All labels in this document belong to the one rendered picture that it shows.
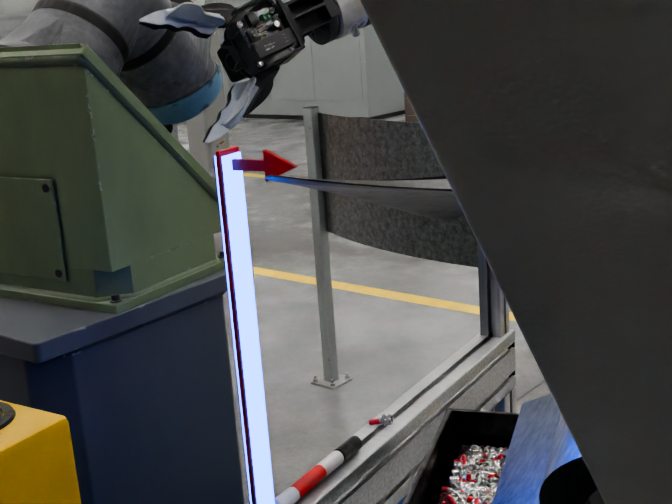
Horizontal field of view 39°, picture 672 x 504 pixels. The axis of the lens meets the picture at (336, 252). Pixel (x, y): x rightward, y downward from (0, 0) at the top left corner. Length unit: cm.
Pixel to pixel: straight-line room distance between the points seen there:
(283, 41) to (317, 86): 977
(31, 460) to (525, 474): 31
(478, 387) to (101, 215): 50
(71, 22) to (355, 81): 941
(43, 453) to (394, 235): 233
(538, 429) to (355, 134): 230
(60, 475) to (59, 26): 62
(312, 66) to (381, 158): 805
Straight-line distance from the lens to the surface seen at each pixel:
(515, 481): 65
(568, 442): 41
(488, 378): 120
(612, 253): 24
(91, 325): 98
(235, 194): 73
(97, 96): 97
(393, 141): 277
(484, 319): 124
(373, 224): 291
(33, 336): 97
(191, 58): 122
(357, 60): 1041
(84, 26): 109
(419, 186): 56
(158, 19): 109
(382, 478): 98
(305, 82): 1093
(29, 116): 103
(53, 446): 58
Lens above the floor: 129
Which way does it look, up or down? 15 degrees down
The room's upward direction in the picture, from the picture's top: 4 degrees counter-clockwise
